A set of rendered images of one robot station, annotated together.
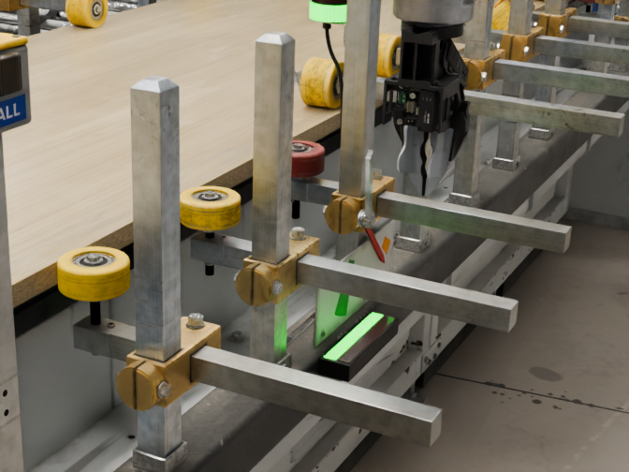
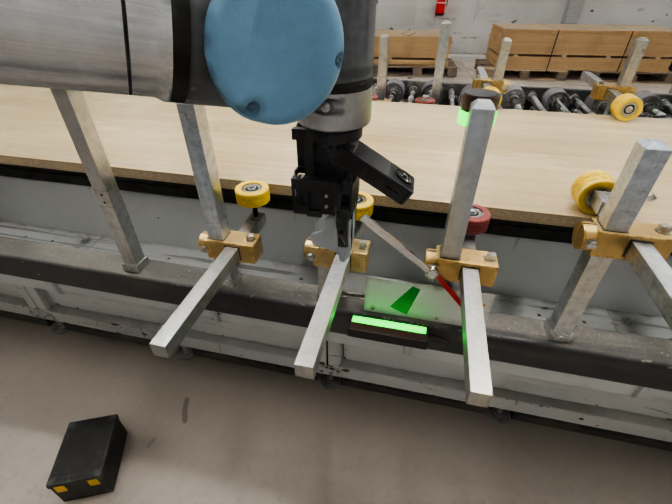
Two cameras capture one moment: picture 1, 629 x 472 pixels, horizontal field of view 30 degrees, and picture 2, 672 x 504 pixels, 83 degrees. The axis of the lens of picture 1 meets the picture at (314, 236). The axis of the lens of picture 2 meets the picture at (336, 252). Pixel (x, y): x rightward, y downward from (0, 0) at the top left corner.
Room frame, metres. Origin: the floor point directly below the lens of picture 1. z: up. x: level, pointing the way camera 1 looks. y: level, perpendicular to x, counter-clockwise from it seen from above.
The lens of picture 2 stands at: (1.22, -0.58, 1.32)
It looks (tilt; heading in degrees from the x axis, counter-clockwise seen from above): 37 degrees down; 77
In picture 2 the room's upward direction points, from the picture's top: straight up
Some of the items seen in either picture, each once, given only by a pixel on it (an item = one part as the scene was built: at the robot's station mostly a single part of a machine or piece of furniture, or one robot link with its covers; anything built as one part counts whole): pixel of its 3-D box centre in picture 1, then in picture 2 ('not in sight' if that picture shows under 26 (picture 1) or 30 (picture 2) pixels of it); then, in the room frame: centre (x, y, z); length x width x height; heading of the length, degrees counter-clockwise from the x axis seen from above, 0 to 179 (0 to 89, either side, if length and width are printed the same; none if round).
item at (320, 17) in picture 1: (331, 9); (476, 116); (1.59, -0.01, 1.12); 0.06 x 0.06 x 0.02
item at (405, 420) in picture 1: (246, 377); (220, 270); (1.12, 0.07, 0.81); 0.43 x 0.03 x 0.04; 64
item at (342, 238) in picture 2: (447, 124); (343, 217); (1.33, -0.15, 1.04); 0.05 x 0.02 x 0.09; 66
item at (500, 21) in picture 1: (501, 22); not in sight; (2.56, -0.39, 0.93); 0.09 x 0.08 x 0.09; 64
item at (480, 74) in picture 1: (479, 68); not in sight; (2.04, -0.28, 0.95); 0.13 x 0.06 x 0.05; 154
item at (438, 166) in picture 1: (433, 164); (330, 240); (1.31, -0.14, 1.00); 0.06 x 0.03 x 0.09; 156
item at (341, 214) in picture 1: (358, 203); (459, 264); (1.59, -0.06, 0.85); 0.13 x 0.06 x 0.05; 154
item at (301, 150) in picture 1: (297, 181); (466, 232); (1.66, 0.03, 0.85); 0.08 x 0.08 x 0.11
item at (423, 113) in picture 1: (427, 74); (328, 169); (1.32, -0.12, 1.10); 0.09 x 0.08 x 0.12; 156
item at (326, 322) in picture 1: (357, 280); (425, 303); (1.53, -0.06, 0.75); 0.26 x 0.01 x 0.10; 154
